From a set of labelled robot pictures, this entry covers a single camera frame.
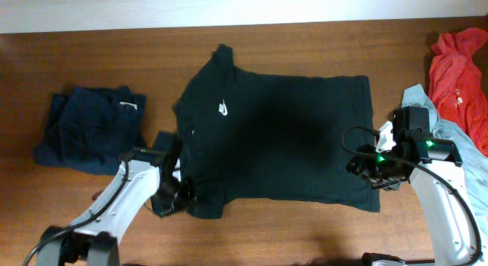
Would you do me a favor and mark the folded navy blue garment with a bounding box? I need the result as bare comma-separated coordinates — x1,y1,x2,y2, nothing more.
34,86,146,175

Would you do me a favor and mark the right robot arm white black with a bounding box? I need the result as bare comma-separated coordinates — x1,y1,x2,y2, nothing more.
346,106,487,265

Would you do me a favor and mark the black t-shirt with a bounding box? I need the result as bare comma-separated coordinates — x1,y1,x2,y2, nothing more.
173,45,380,219

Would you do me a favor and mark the light blue grey garment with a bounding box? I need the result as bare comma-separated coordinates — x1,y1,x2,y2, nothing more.
401,85,488,238

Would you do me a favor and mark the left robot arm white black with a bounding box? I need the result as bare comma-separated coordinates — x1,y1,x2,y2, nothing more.
23,135,196,266

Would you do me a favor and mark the red t-shirt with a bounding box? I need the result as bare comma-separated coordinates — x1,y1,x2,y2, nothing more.
429,27,487,155

